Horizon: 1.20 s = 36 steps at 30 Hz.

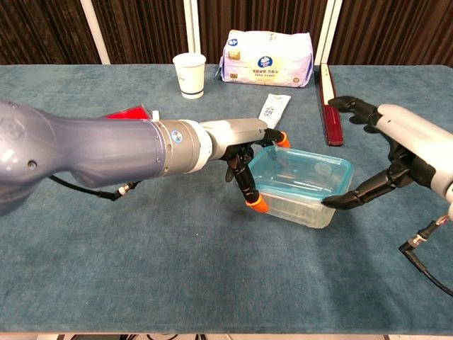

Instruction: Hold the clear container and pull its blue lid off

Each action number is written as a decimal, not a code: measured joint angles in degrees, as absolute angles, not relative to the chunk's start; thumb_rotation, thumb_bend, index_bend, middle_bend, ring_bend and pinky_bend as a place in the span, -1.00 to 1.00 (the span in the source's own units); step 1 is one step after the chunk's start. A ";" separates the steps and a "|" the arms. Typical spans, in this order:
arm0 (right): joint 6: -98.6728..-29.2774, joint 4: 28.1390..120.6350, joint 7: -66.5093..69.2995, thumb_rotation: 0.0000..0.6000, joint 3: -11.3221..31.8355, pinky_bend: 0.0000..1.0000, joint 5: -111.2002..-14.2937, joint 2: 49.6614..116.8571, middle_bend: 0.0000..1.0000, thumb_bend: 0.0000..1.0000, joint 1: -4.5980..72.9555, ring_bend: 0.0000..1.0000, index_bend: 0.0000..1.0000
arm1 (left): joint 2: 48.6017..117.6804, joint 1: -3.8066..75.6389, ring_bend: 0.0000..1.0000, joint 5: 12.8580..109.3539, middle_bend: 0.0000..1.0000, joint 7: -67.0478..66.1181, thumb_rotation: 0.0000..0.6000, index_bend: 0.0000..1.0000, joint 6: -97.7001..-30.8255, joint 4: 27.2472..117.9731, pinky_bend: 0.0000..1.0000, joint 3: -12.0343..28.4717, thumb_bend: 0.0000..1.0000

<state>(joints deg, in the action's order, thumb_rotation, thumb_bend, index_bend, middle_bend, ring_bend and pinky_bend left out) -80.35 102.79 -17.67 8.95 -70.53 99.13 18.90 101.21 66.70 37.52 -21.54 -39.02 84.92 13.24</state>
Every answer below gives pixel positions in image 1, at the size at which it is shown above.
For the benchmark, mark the right silver hand black fingers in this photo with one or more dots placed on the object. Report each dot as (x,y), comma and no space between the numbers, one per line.
(417,138)

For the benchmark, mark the left silver hand orange fingertips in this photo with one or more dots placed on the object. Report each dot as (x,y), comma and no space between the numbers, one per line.
(237,132)

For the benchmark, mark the teal container lid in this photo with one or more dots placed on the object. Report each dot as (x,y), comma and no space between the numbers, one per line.
(311,159)

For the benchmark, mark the clear plastic container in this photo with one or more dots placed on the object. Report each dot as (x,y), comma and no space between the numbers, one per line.
(301,213)

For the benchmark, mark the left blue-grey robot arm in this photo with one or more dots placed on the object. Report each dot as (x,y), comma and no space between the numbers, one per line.
(88,148)

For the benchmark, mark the dark red chopstick box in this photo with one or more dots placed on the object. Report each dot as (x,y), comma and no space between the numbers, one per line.
(334,132)

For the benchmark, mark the white toothpaste tube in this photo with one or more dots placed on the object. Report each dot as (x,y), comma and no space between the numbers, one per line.
(274,108)

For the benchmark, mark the white paper cup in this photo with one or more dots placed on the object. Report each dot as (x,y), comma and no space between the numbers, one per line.
(191,78)

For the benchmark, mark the white purple tissue pack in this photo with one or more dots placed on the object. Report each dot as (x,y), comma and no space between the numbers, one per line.
(265,60)

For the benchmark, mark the red ink pad case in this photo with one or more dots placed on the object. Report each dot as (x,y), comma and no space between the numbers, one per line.
(132,113)

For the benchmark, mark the dark slatted partition panel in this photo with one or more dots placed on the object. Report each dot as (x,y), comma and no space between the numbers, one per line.
(389,32)
(35,32)
(262,14)
(141,35)

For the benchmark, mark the blue-green table cloth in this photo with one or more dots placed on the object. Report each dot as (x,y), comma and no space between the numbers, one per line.
(141,265)

